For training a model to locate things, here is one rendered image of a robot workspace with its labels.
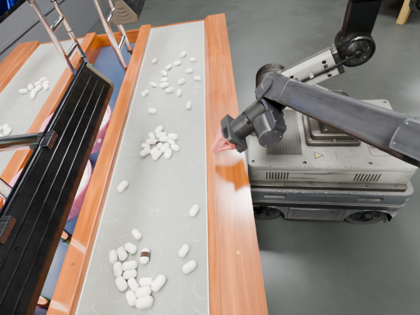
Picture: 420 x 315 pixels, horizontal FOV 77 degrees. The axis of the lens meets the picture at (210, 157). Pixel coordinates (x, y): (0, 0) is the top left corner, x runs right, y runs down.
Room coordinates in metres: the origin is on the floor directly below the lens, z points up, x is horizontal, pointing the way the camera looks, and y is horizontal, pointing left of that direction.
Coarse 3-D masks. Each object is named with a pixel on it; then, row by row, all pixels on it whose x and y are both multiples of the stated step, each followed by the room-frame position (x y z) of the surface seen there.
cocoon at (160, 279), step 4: (160, 276) 0.21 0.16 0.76; (164, 276) 0.21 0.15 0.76; (156, 280) 0.20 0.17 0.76; (160, 280) 0.20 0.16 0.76; (164, 280) 0.20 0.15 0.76; (152, 284) 0.19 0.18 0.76; (156, 284) 0.19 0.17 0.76; (160, 284) 0.19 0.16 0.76; (152, 288) 0.19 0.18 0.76; (156, 288) 0.19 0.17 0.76; (160, 288) 0.19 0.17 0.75
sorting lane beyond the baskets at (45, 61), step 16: (48, 48) 1.60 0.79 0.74; (64, 48) 1.56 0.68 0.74; (32, 64) 1.44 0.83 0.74; (48, 64) 1.40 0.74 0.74; (64, 64) 1.36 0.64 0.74; (16, 80) 1.30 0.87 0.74; (32, 80) 1.27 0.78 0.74; (48, 80) 1.24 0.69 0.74; (0, 96) 1.17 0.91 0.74; (16, 96) 1.14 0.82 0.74; (48, 96) 1.09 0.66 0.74; (0, 112) 1.04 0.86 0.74; (16, 112) 1.01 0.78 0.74; (32, 112) 0.99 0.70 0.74; (16, 128) 0.90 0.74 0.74; (0, 160) 0.73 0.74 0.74
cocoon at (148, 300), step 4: (144, 296) 0.18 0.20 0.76; (148, 296) 0.17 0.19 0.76; (140, 300) 0.17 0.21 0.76; (144, 300) 0.17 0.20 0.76; (148, 300) 0.16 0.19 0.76; (152, 300) 0.16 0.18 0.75; (136, 304) 0.16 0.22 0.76; (140, 304) 0.16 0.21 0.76; (144, 304) 0.16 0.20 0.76; (148, 304) 0.16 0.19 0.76; (140, 308) 0.15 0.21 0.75
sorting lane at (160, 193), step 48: (192, 48) 1.26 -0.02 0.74; (144, 96) 0.94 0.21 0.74; (192, 96) 0.88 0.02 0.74; (192, 144) 0.62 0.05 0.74; (144, 192) 0.46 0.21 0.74; (192, 192) 0.43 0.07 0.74; (96, 240) 0.34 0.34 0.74; (144, 240) 0.31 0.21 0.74; (192, 240) 0.29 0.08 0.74; (96, 288) 0.22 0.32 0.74; (192, 288) 0.18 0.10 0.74
